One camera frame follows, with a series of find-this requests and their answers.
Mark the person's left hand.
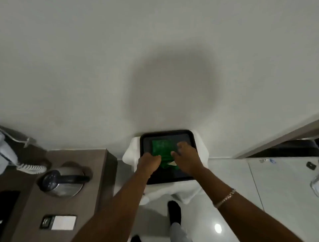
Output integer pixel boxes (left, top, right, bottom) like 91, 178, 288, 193
137, 152, 162, 179

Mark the person's right hand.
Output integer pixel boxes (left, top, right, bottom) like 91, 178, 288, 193
170, 141, 205, 177

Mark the green cleaning cloth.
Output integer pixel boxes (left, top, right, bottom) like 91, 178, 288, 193
151, 139, 178, 171

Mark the steel kettle with black handle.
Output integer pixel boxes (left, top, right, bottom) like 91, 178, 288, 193
37, 167, 91, 198

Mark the white remote control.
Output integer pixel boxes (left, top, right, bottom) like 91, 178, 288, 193
40, 215, 77, 231

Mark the person's left forearm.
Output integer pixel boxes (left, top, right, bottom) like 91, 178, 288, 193
71, 171, 153, 242

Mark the person's right forearm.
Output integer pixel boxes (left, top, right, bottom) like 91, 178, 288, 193
196, 165, 304, 242

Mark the black rectangular tray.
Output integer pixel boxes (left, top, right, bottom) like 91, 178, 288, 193
139, 129, 199, 185

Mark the grey trouser leg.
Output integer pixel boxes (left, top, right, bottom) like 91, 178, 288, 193
169, 222, 193, 242

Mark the clear glass object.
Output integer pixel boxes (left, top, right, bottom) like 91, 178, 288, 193
309, 173, 319, 198

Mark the white telephone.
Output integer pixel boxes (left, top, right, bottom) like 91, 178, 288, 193
0, 130, 18, 175

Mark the silver chain bracelet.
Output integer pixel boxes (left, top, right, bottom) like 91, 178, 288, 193
213, 188, 237, 209

